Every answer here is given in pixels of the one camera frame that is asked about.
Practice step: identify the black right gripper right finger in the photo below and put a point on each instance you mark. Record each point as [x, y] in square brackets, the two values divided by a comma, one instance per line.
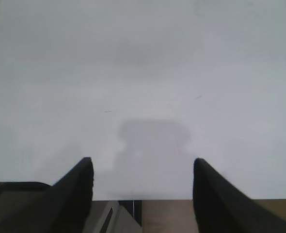
[218, 206]

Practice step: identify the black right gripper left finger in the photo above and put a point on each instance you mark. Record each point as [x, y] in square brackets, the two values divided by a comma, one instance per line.
[70, 199]

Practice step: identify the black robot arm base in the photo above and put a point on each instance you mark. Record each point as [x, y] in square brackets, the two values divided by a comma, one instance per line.
[9, 201]

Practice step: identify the grey metal frame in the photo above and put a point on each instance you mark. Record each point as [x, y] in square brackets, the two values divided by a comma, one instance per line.
[114, 218]

